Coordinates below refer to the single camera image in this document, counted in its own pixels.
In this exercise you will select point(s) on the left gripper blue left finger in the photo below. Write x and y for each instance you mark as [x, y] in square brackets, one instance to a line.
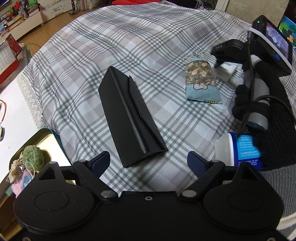
[100, 163]

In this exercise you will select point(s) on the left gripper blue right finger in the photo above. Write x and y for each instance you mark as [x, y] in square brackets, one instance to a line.
[197, 164]

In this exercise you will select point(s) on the green crochet round scrubber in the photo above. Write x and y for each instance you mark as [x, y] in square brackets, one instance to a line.
[33, 154]

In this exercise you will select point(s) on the sachet pouch with blue sock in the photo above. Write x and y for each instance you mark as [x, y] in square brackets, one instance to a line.
[200, 80]

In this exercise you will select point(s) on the beige crochet lace cloth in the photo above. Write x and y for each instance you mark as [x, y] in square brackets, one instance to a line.
[16, 171]

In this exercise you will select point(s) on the pink drawstring cloth pouch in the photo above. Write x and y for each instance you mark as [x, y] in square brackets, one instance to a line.
[17, 188]

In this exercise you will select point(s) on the Mickey Mouse picture board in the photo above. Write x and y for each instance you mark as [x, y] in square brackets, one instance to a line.
[287, 27]

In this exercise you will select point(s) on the blue Tempo tissue box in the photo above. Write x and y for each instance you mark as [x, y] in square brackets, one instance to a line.
[233, 150]

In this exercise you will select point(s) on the gold metal tin tray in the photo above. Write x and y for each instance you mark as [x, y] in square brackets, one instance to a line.
[43, 147]

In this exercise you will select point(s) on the grey plaid bed cover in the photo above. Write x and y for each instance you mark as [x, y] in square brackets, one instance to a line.
[149, 43]

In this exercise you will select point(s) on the red desk calendar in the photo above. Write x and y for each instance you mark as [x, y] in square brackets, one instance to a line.
[10, 49]

